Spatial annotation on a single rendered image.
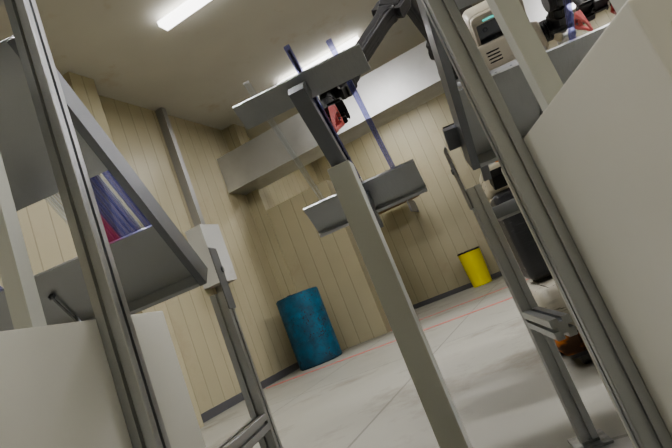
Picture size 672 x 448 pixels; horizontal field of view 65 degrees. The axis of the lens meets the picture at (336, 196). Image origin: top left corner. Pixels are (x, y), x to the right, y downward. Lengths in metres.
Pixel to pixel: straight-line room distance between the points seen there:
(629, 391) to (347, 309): 6.20
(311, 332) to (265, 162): 2.27
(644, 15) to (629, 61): 0.04
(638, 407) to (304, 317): 5.52
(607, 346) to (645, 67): 0.48
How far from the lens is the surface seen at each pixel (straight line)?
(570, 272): 0.85
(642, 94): 0.51
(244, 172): 7.09
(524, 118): 1.40
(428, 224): 9.57
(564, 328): 1.09
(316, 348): 6.26
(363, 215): 1.26
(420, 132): 9.75
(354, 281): 6.89
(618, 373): 0.87
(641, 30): 0.48
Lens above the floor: 0.48
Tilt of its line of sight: 12 degrees up
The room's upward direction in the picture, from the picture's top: 22 degrees counter-clockwise
